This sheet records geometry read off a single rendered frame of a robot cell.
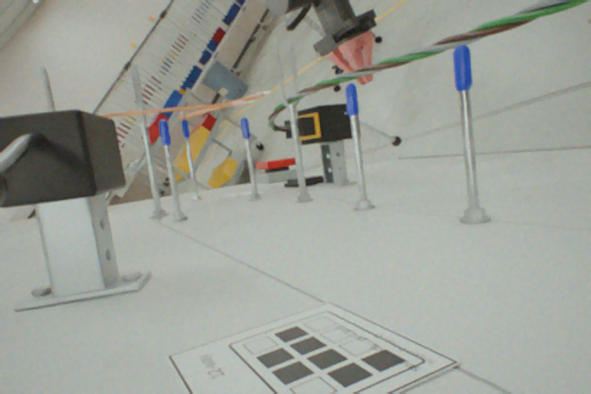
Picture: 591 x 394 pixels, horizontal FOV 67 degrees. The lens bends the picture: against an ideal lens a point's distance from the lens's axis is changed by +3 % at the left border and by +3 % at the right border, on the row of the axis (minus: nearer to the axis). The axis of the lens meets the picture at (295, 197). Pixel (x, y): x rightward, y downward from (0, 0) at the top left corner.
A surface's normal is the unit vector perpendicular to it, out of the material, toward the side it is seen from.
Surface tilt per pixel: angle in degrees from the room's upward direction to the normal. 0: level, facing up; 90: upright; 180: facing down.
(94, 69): 90
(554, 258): 50
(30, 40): 90
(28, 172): 76
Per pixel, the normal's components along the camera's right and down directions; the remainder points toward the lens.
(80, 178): 0.12, 0.09
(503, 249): -0.13, -0.99
